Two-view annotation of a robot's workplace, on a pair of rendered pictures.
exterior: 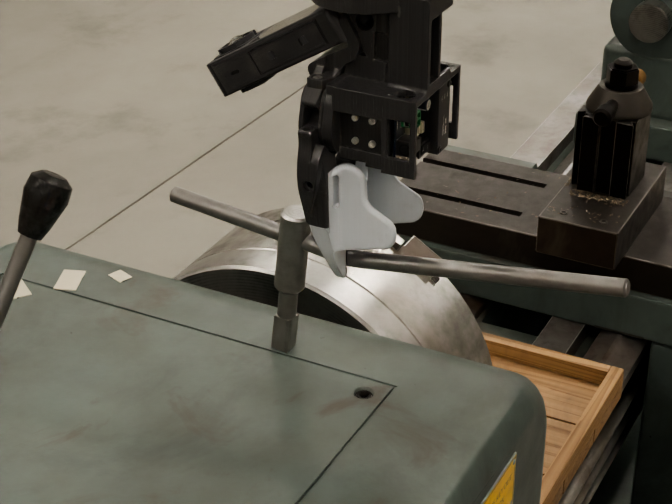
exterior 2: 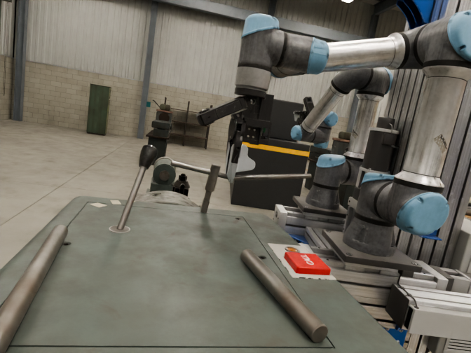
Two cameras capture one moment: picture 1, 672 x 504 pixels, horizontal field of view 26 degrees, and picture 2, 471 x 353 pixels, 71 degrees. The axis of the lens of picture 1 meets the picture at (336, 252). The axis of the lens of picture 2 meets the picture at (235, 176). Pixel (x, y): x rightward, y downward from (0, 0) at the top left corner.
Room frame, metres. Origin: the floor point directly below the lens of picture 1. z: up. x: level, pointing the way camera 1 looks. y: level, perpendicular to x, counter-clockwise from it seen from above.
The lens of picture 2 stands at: (0.28, 0.48, 1.48)
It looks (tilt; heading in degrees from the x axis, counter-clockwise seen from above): 10 degrees down; 320
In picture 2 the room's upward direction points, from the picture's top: 9 degrees clockwise
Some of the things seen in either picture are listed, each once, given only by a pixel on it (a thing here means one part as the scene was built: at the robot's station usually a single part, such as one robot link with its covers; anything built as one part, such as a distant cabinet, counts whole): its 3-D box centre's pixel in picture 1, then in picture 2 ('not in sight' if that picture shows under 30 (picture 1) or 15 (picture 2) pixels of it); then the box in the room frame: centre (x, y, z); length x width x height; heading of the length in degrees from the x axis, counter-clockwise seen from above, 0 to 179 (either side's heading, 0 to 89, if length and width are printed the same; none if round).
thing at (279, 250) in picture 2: not in sight; (296, 274); (0.62, 0.02, 1.23); 0.13 x 0.08 x 0.06; 153
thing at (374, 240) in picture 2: not in sight; (371, 230); (0.75, -0.50, 1.21); 0.15 x 0.15 x 0.10
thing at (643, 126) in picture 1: (610, 145); (179, 196); (1.63, -0.34, 1.07); 0.07 x 0.07 x 0.10; 63
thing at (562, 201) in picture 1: (602, 207); not in sight; (1.61, -0.33, 1.00); 0.20 x 0.10 x 0.05; 153
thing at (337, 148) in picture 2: not in sight; (339, 164); (4.70, -6.38, 0.84); 2.28 x 0.91 x 1.67; 151
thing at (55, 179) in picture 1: (45, 204); (148, 157); (0.88, 0.20, 1.38); 0.04 x 0.03 x 0.05; 153
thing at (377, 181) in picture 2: not in sight; (381, 195); (0.75, -0.49, 1.33); 0.13 x 0.12 x 0.14; 151
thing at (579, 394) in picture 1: (426, 409); not in sight; (1.34, -0.10, 0.89); 0.36 x 0.30 x 0.04; 63
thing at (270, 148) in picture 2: not in sight; (267, 150); (4.97, -4.23, 0.98); 1.81 x 1.22 x 1.95; 143
